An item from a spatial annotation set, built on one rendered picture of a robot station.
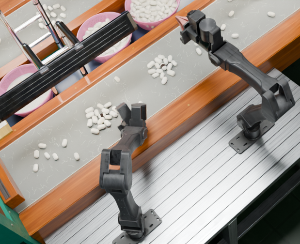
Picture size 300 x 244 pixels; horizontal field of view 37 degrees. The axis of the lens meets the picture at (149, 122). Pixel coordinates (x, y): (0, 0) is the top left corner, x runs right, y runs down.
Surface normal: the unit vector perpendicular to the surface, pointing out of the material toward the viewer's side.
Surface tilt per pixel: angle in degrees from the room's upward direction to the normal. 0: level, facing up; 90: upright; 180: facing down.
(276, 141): 0
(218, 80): 0
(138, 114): 40
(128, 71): 0
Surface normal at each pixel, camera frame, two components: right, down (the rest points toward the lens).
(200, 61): -0.18, -0.48
